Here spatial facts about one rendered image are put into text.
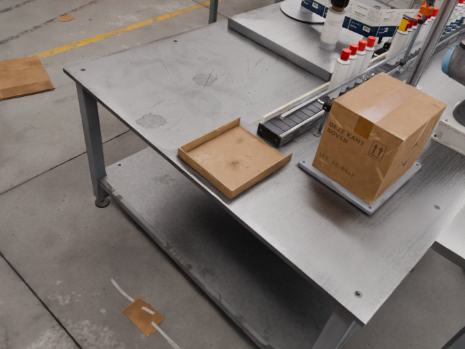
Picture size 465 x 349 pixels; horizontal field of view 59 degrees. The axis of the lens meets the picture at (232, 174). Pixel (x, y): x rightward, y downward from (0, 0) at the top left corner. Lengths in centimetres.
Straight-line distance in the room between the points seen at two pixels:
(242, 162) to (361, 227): 44
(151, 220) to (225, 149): 69
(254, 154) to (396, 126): 49
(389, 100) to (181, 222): 112
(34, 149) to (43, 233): 67
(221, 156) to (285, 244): 41
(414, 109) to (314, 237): 50
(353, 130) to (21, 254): 167
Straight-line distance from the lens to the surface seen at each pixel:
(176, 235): 197
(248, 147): 149
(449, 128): 183
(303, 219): 130
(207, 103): 169
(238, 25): 228
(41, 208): 246
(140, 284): 208
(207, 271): 186
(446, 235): 147
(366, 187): 137
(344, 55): 170
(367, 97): 137
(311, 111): 167
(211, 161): 141
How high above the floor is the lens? 178
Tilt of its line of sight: 43 degrees down
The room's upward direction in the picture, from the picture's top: 9 degrees clockwise
